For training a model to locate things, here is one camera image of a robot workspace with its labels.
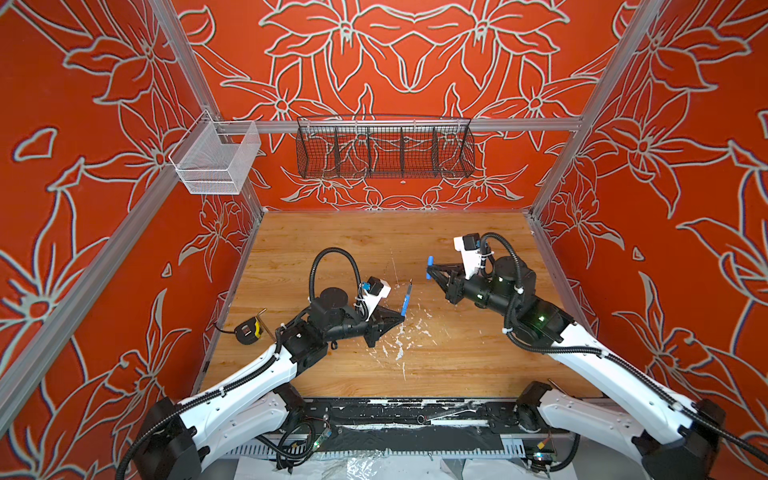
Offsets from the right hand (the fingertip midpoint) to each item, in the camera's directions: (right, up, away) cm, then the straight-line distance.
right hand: (426, 269), depth 67 cm
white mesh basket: (-63, +29, +21) cm, 72 cm away
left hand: (-5, -11, +2) cm, 13 cm away
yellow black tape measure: (-49, -20, +18) cm, 56 cm away
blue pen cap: (+1, +2, 0) cm, 2 cm away
